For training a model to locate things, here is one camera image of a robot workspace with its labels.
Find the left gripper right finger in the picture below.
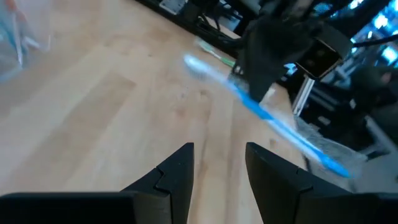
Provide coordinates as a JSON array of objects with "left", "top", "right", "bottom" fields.
[{"left": 245, "top": 142, "right": 359, "bottom": 224}]

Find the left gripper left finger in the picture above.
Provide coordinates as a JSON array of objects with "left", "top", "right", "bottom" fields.
[{"left": 119, "top": 142, "right": 195, "bottom": 224}]

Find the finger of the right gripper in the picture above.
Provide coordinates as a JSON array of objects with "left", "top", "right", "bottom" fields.
[{"left": 244, "top": 61, "right": 287, "bottom": 103}]

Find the blue white toothbrush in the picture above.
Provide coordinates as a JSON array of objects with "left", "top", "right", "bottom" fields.
[{"left": 182, "top": 53, "right": 368, "bottom": 180}]

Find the green white wrapped toothbrush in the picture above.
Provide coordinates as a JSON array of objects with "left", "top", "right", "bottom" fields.
[{"left": 195, "top": 37, "right": 236, "bottom": 68}]

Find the clear acrylic organizer box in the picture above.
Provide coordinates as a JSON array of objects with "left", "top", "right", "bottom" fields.
[{"left": 0, "top": 0, "right": 52, "bottom": 83}]

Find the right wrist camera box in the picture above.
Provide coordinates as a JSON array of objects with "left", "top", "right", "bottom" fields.
[{"left": 294, "top": 23, "right": 354, "bottom": 81}]

